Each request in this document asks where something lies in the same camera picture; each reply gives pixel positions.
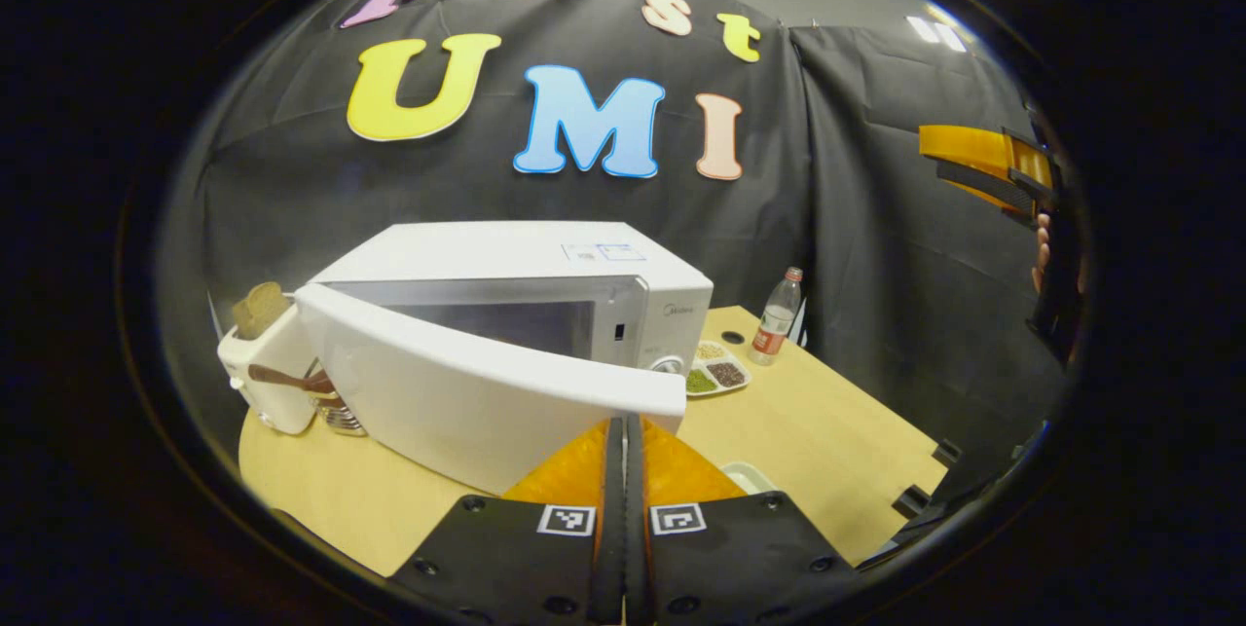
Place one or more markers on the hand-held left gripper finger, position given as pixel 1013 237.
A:
pixel 611 548
pixel 635 548

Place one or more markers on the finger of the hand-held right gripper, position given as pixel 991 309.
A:
pixel 973 144

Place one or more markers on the white microwave oven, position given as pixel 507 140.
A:
pixel 487 246

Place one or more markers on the ceiling light panel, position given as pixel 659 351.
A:
pixel 934 30

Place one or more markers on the pale rectangular tray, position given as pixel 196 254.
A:
pixel 748 478

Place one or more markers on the black backdrop cloth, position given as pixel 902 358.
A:
pixel 827 168

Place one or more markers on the black table clamp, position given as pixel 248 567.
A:
pixel 910 501
pixel 947 453

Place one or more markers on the white sectioned bean dish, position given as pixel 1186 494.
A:
pixel 725 373

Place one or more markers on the clear plastic bottle red label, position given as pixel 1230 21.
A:
pixel 774 324

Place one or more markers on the brown wooden spoon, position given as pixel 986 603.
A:
pixel 282 378

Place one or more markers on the white toaster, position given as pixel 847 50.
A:
pixel 268 383

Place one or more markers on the brown bread slice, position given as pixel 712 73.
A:
pixel 258 310

